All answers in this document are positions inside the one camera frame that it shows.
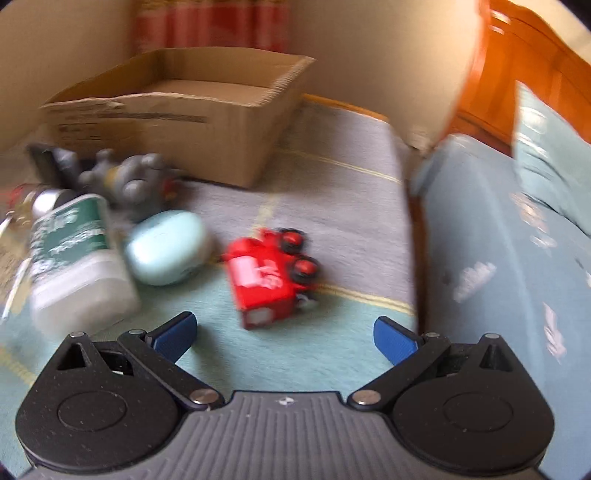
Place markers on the grey cartoon mouse figure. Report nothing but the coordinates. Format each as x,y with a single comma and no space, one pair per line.
141,185

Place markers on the mint green round case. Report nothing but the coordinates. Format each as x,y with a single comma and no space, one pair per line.
168,247

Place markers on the pink patterned curtain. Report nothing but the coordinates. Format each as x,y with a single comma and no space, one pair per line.
189,23

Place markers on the clear plastic jar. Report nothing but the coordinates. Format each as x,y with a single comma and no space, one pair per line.
15,266

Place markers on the orange wooden headboard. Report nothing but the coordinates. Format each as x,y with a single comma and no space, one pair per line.
517,46

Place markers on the clear bottle yellow capsules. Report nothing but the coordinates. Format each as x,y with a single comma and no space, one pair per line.
20,201

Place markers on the light blue pillow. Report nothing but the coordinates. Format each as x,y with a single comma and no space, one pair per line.
552,159

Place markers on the white wall socket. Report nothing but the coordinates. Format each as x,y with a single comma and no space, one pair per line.
419,139

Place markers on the grey green checked blanket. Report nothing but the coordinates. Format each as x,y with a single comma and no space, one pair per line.
334,194

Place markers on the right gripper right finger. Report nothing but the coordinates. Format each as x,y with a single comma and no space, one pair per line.
458,406

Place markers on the blue floral bed sheet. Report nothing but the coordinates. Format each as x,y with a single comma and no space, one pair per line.
500,262

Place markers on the white green medical bottle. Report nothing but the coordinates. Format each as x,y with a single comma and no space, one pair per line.
79,279

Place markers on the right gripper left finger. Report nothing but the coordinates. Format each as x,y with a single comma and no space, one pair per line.
100,406

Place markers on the red toy train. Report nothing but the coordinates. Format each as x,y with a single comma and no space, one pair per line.
270,275

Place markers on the open cardboard box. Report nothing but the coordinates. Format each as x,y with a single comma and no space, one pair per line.
214,113

